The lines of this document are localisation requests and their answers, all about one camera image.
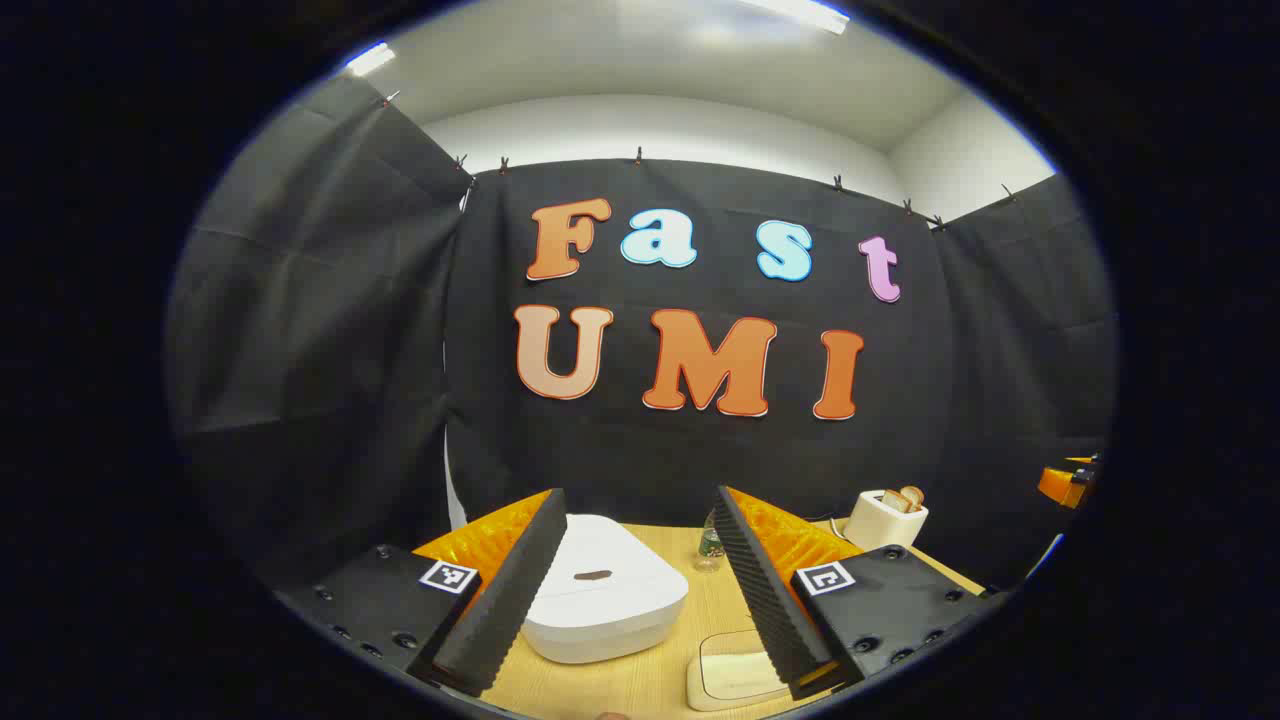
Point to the ceiling light strip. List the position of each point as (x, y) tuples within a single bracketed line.
[(370, 60)]

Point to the black backdrop cloth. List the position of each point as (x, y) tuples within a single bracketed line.
[(330, 350)]

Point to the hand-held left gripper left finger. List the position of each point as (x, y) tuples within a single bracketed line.
[(510, 600)]

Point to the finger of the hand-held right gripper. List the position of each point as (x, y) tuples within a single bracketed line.
[(1060, 487)]

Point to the white toaster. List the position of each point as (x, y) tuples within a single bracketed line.
[(880, 530)]

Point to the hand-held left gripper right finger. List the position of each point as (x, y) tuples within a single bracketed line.
[(765, 600)]

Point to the white rice cooker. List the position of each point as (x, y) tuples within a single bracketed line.
[(610, 600)]

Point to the clear water bottle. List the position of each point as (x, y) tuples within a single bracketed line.
[(711, 545)]

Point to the toasted bread slice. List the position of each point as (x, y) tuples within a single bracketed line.
[(894, 502), (914, 495)]

